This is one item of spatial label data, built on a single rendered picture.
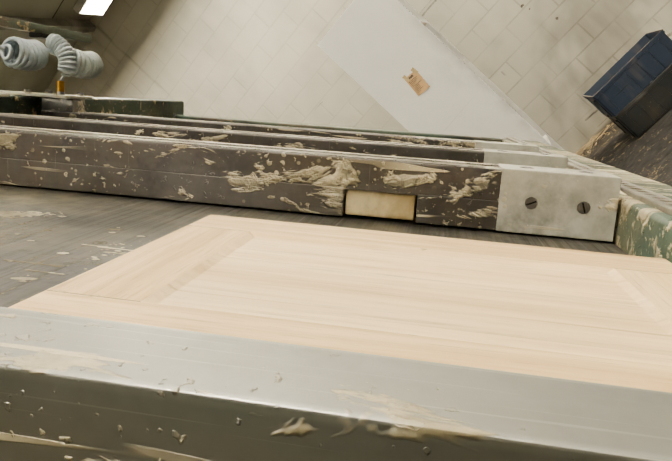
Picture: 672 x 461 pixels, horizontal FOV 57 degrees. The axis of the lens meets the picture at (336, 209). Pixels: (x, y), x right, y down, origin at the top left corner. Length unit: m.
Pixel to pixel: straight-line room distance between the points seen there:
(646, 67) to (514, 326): 4.41
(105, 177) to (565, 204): 0.54
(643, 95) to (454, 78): 1.28
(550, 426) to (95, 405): 0.14
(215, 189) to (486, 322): 0.46
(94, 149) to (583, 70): 5.16
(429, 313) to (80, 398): 0.21
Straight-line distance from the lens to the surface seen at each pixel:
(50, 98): 1.54
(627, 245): 0.71
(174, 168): 0.77
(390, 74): 4.36
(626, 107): 4.71
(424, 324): 0.35
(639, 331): 0.40
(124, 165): 0.80
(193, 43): 6.40
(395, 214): 0.72
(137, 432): 0.22
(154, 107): 2.09
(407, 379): 0.22
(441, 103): 4.33
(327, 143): 1.01
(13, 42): 1.46
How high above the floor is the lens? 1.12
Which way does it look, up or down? 1 degrees up
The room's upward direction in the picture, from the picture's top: 47 degrees counter-clockwise
